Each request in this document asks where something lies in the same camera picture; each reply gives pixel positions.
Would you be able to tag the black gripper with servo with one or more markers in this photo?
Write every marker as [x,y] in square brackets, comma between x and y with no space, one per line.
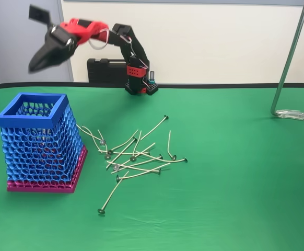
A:
[53,46]

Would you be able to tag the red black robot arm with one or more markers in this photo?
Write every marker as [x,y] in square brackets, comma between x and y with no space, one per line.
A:
[135,72]

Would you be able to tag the blue magenta mesh basket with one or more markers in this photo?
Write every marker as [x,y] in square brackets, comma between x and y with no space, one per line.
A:
[37,157]

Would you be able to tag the black plastic tool case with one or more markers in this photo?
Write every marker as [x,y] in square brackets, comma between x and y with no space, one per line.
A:
[105,72]

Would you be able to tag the grey teal table clamp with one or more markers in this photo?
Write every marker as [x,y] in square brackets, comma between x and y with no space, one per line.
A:
[152,77]

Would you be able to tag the bent chrome metal pole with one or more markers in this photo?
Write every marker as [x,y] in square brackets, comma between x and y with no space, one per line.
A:
[290,52]

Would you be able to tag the clear plastic clamp piece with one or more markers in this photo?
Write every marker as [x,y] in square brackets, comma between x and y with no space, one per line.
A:
[293,114]

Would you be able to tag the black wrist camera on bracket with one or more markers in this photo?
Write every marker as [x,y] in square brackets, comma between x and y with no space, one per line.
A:
[38,14]

